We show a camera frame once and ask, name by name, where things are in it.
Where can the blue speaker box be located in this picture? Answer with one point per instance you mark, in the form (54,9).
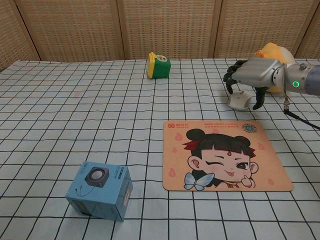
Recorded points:
(97,190)

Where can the green and yellow box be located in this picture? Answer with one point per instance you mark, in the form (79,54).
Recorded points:
(161,67)

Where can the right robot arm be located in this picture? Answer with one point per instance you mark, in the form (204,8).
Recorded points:
(307,78)

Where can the woven wooden folding screen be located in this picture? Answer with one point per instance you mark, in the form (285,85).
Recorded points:
(100,27)

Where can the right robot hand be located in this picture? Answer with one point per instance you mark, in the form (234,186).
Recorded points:
(257,71)

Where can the yellow plush toy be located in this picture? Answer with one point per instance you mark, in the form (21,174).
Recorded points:
(275,51)

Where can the white checkered tablecloth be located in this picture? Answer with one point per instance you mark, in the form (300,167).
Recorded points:
(75,120)

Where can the orange cartoon girl mouse pad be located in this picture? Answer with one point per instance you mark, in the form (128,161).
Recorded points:
(225,155)

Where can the white computer mouse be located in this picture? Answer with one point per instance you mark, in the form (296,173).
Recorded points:
(238,101)

